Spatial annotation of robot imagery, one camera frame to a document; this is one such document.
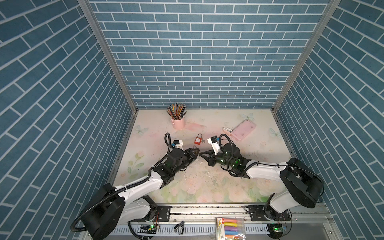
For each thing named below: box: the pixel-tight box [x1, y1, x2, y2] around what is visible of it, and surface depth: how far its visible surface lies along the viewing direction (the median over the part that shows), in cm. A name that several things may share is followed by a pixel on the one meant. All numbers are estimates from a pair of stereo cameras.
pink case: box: [230, 119, 257, 141], surface depth 108 cm
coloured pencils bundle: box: [166, 102, 187, 120], surface depth 104 cm
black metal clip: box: [174, 221, 185, 236], surface depth 71 cm
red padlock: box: [194, 133, 203, 145], surface depth 103 cm
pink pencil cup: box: [171, 116, 186, 131], surface depth 104 cm
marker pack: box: [215, 217, 246, 240], surface depth 70 cm
